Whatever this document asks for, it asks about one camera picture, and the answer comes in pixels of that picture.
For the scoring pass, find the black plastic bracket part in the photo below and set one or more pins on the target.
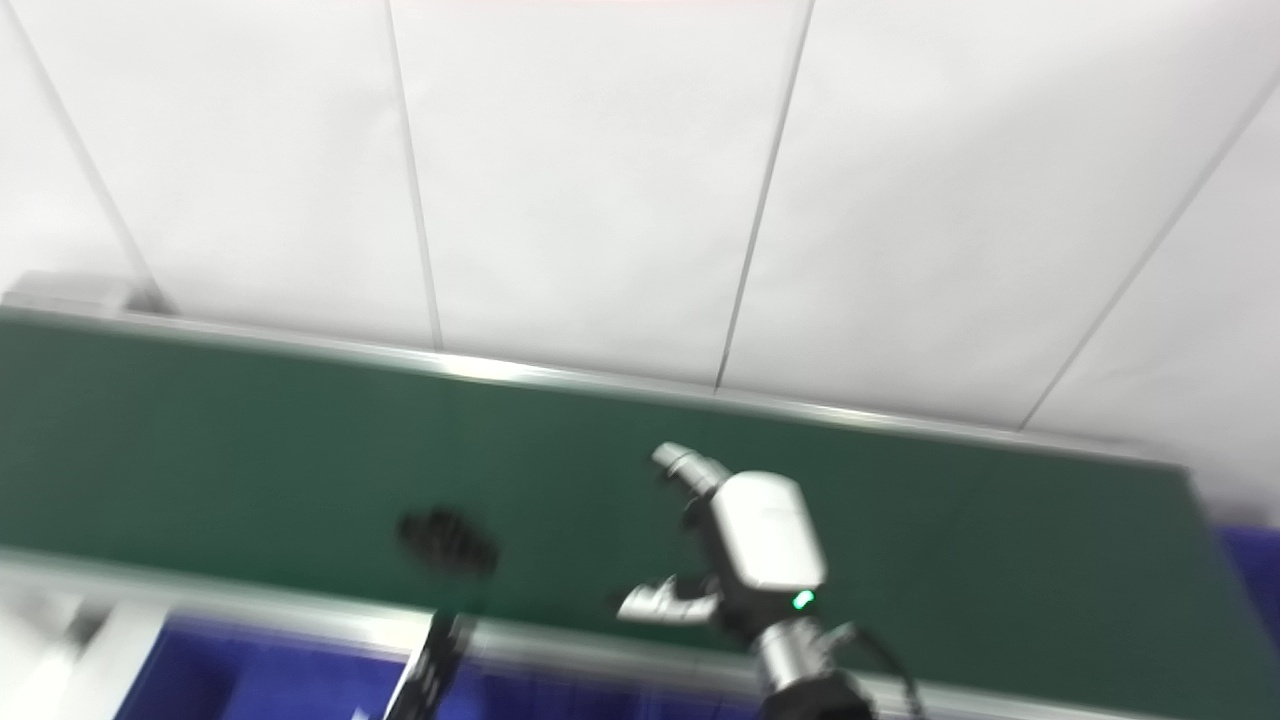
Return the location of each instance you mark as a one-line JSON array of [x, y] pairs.
[[450, 543]]

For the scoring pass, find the green conveyor belt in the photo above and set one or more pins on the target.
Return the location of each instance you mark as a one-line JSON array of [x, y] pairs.
[[250, 440], [560, 378]]

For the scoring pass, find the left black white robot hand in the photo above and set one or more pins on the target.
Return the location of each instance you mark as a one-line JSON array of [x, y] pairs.
[[430, 670]]

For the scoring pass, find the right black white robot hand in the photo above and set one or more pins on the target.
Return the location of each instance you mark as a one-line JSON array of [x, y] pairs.
[[765, 535]]

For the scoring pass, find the blue plastic bin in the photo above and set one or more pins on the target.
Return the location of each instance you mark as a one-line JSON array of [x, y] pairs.
[[270, 680], [1255, 580]]

